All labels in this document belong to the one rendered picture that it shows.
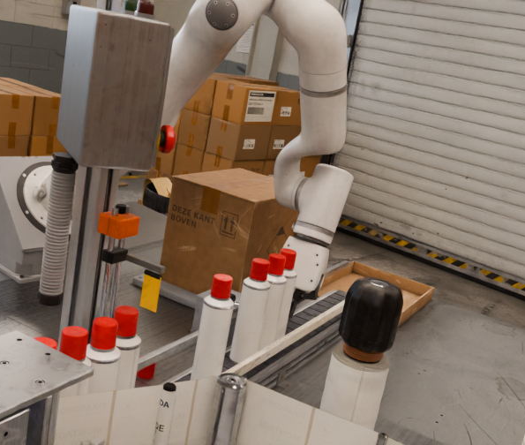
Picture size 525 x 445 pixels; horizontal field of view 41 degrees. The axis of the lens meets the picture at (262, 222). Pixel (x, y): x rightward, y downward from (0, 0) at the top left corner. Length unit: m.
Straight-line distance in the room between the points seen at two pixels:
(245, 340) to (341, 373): 0.35
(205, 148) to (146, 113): 4.05
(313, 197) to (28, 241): 0.68
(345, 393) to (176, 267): 0.82
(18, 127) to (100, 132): 3.62
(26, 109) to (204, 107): 1.21
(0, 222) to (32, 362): 1.09
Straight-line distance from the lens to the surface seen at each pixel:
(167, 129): 0.94
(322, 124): 1.34
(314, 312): 1.68
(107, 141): 0.90
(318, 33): 1.28
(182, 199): 1.71
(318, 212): 1.44
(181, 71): 1.40
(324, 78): 1.30
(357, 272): 2.19
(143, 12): 0.93
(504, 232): 5.41
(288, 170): 1.46
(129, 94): 0.89
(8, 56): 7.01
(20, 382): 0.68
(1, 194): 1.77
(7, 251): 1.77
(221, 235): 1.65
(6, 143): 4.48
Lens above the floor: 1.48
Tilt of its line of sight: 15 degrees down
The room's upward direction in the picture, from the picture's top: 11 degrees clockwise
